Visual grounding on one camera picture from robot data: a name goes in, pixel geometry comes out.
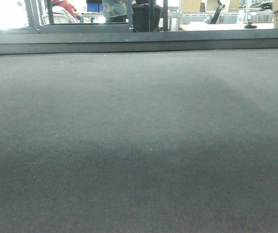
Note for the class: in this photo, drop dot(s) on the dark grey conveyor belt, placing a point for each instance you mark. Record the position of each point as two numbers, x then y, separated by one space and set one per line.
149 142

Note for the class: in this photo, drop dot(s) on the conveyor far side frame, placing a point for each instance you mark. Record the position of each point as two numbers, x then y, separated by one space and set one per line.
137 42

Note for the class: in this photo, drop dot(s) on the person in red jacket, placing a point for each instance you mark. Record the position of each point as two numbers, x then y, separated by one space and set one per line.
64 7

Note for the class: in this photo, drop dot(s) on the person in green jacket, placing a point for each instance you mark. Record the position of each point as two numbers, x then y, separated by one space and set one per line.
115 11

